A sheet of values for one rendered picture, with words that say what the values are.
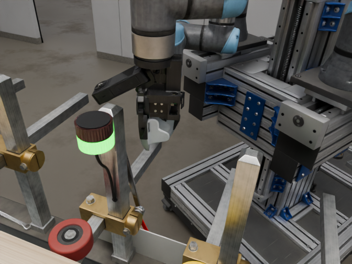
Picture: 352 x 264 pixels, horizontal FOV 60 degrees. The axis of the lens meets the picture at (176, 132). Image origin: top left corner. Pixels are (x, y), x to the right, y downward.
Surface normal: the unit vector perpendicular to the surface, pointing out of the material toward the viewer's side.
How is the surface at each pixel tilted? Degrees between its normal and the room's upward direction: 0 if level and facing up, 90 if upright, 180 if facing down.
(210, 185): 0
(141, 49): 90
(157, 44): 90
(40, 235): 0
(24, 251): 0
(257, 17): 90
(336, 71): 73
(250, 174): 90
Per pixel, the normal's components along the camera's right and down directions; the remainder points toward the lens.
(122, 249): -0.36, 0.51
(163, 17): 0.49, 0.51
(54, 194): 0.04, -0.83
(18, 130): 0.93, 0.23
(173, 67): -0.01, 0.56
